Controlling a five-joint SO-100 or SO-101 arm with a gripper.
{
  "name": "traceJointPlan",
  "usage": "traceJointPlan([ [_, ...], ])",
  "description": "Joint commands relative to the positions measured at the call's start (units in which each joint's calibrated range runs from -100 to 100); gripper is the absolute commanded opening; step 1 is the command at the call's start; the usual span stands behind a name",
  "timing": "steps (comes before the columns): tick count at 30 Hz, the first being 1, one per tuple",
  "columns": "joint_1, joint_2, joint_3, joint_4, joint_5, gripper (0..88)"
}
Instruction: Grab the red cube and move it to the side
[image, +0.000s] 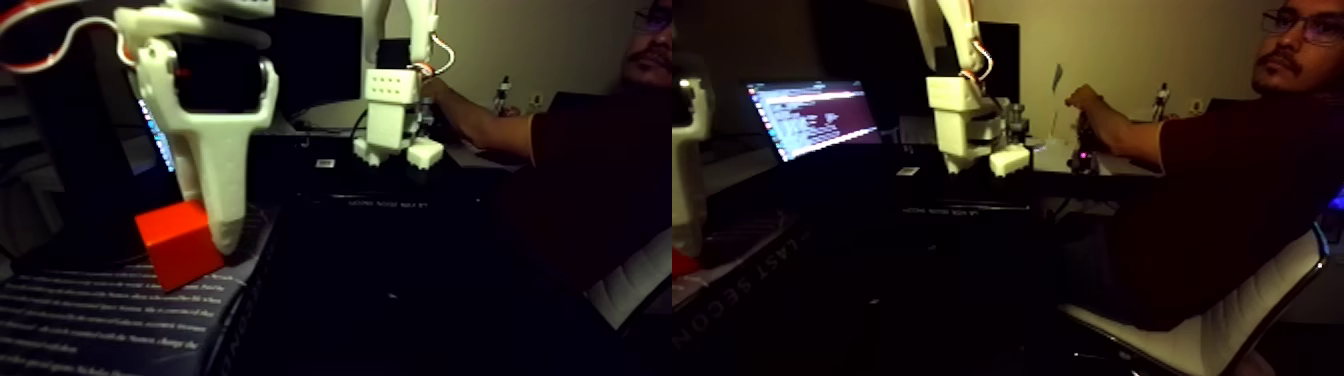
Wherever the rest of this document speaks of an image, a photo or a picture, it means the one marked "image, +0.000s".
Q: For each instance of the red cube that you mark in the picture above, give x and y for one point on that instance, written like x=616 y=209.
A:
x=178 y=247

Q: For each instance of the person's hand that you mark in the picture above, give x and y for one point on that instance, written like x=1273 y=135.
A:
x=443 y=98

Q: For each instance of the open laptop with lit screen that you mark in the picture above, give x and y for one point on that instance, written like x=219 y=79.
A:
x=160 y=142

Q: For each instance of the black desk monitor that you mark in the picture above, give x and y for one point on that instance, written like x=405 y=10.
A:
x=315 y=63

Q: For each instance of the small white tag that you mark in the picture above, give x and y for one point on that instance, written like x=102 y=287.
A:
x=326 y=163

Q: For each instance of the black strip with white print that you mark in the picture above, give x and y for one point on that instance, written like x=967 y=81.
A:
x=357 y=200

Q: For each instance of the black box with white print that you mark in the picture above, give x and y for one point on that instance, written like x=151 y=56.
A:
x=116 y=315

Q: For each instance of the small dark figurine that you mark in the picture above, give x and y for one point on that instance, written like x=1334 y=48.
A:
x=503 y=94

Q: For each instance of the small pale ornament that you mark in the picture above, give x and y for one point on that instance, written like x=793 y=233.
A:
x=537 y=103

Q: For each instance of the person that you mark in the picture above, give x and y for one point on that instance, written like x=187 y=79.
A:
x=609 y=178

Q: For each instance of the white office chair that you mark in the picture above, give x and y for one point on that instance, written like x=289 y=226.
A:
x=640 y=281

